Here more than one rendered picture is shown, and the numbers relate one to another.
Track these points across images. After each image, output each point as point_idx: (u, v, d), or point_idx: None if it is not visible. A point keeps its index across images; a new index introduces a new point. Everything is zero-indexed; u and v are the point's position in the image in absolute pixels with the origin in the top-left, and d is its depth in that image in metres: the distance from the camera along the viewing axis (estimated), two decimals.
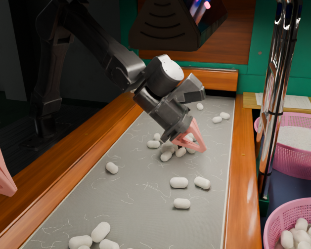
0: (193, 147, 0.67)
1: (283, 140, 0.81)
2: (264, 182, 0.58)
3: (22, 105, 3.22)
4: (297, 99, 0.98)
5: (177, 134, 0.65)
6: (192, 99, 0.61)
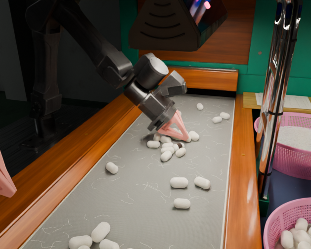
0: (177, 136, 0.76)
1: (283, 140, 0.81)
2: (264, 182, 0.58)
3: (22, 105, 3.22)
4: (297, 99, 0.98)
5: (162, 124, 0.74)
6: (175, 92, 0.70)
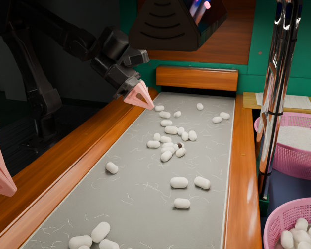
0: (143, 105, 0.80)
1: (283, 140, 0.81)
2: (264, 182, 0.58)
3: (22, 105, 3.22)
4: (297, 99, 0.98)
5: (127, 94, 0.78)
6: (136, 62, 0.74)
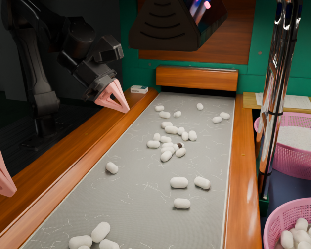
0: (116, 107, 0.69)
1: (283, 140, 0.81)
2: (264, 182, 0.58)
3: (22, 105, 3.22)
4: (297, 99, 0.98)
5: (98, 94, 0.68)
6: (108, 58, 0.64)
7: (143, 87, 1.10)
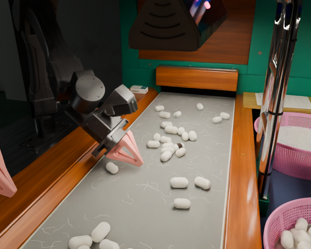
0: (129, 161, 0.64)
1: (283, 140, 0.81)
2: (264, 182, 0.58)
3: (22, 105, 3.22)
4: (297, 99, 0.98)
5: (110, 148, 0.62)
6: (121, 111, 0.58)
7: (143, 87, 1.10)
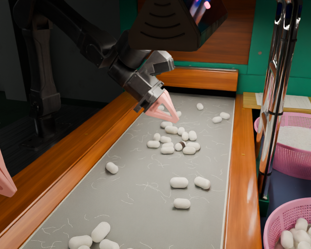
0: (166, 118, 0.70)
1: (283, 140, 0.81)
2: (264, 182, 0.58)
3: (22, 105, 3.22)
4: (297, 99, 0.98)
5: (150, 105, 0.69)
6: (161, 69, 0.65)
7: None
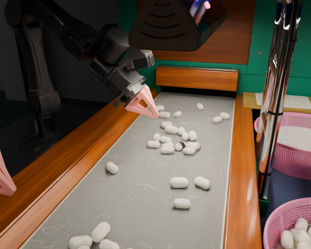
0: (146, 113, 0.71)
1: (283, 140, 0.81)
2: (264, 182, 0.58)
3: (22, 105, 3.22)
4: (297, 99, 0.98)
5: (129, 101, 0.69)
6: (140, 65, 0.65)
7: None
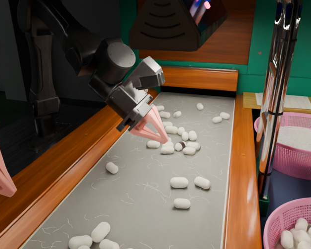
0: (154, 138, 0.62)
1: (283, 140, 0.81)
2: (264, 182, 0.58)
3: (22, 105, 3.22)
4: (297, 99, 0.98)
5: (135, 123, 0.60)
6: (149, 84, 0.56)
7: None
